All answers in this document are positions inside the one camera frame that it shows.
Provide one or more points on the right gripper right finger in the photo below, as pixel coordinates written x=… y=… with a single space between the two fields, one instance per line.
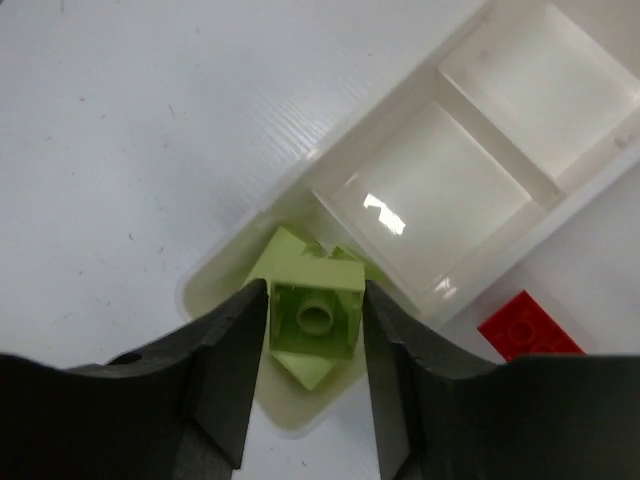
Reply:
x=441 y=412

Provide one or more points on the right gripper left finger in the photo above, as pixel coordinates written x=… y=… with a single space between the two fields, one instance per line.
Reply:
x=175 y=408

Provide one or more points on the red brick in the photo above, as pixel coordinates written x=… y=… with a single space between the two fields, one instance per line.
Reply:
x=522 y=327

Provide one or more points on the lime brick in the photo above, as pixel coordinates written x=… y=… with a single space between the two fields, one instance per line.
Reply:
x=316 y=306
x=371 y=270
x=284 y=245

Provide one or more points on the narrow white divided tray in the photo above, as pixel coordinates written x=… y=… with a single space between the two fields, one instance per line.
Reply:
x=514 y=122

